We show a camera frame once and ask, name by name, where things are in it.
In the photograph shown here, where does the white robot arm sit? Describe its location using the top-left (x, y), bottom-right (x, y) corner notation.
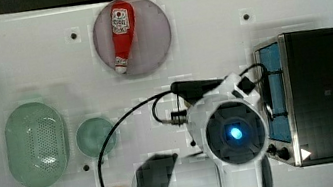
top-left (132, 74), bottom-right (273, 187)

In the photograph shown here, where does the light green mug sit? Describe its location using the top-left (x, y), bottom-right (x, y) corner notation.
top-left (75, 117), bottom-right (113, 158)

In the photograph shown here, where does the grey round plate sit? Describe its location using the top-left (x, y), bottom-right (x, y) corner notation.
top-left (92, 0), bottom-right (172, 77)

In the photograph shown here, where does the red ketchup bottle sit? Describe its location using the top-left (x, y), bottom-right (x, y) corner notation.
top-left (110, 0), bottom-right (136, 74)

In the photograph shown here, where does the green perforated colander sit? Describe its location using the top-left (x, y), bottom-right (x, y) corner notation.
top-left (4, 102), bottom-right (70, 187)

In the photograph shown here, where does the black toaster oven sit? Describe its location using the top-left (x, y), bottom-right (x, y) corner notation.
top-left (253, 27), bottom-right (333, 167)

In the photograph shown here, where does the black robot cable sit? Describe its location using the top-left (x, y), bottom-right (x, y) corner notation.
top-left (84, 62), bottom-right (287, 187)

